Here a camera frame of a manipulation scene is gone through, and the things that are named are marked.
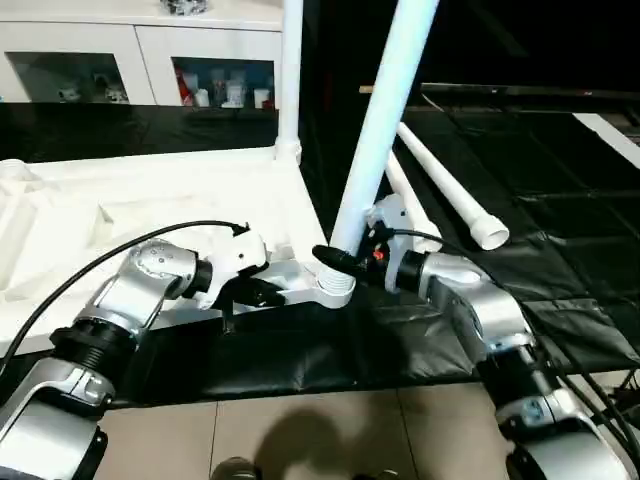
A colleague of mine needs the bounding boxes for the white plastic table leg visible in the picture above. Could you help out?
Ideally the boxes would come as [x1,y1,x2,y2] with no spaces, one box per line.
[275,0,304,166]
[328,0,441,273]
[397,120,511,251]
[383,150,443,253]

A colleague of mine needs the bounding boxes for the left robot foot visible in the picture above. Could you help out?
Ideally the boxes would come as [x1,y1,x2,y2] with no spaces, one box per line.
[212,457,257,480]

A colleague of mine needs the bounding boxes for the small dark figurines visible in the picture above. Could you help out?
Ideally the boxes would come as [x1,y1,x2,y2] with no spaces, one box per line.
[58,80,128,103]

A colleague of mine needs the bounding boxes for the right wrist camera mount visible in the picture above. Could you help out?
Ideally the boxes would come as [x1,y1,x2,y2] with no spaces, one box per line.
[365,195,413,243]

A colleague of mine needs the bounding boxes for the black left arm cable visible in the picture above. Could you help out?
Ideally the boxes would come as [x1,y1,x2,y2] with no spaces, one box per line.
[0,220,251,373]

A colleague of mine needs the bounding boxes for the white plastic table top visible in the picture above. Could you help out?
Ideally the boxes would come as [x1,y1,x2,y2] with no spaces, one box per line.
[0,145,357,333]

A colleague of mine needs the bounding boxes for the white glass-door cabinet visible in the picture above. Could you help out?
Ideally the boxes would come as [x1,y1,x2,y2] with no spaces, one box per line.
[0,0,286,109]

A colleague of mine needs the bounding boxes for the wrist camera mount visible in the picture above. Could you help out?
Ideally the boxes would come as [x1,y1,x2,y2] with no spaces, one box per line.
[365,195,413,243]
[198,232,273,313]

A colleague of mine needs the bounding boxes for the small grey metal object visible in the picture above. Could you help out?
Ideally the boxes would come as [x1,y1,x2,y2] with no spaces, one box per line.
[165,0,207,16]

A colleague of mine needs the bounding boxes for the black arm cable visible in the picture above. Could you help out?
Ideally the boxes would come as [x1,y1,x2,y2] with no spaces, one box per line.
[385,228,446,251]
[0,220,251,373]

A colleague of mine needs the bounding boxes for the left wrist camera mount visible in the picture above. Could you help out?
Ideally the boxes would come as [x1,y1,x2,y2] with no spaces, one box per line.
[198,232,273,313]

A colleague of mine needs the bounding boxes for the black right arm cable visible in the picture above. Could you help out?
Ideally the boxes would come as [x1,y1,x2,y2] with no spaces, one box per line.
[385,228,446,251]

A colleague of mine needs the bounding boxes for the large black cabinet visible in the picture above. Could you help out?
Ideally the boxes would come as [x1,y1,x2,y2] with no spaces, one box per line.
[300,0,640,113]

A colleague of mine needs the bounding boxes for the black work mat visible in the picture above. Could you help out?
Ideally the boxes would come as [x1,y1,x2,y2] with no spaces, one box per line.
[0,100,640,406]

